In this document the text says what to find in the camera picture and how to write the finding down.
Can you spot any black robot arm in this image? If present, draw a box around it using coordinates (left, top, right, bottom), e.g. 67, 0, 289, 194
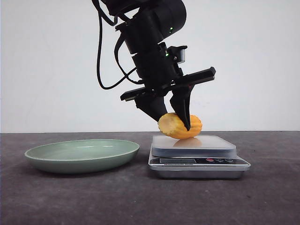
93, 0, 216, 129

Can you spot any green shallow plate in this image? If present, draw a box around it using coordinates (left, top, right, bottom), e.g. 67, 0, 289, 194
24, 139, 140, 174

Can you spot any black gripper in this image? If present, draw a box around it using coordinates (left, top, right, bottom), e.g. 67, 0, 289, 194
120, 44, 216, 131

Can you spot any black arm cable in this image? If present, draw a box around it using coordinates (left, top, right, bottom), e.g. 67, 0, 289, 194
91, 0, 144, 90

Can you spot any silver digital kitchen scale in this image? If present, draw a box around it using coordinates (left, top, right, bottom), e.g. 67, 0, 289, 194
148, 135, 251, 179

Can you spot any yellow corn cob piece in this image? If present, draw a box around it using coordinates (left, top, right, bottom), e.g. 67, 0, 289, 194
158, 113, 203, 139

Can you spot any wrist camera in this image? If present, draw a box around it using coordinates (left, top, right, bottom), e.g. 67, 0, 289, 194
168, 45, 188, 64

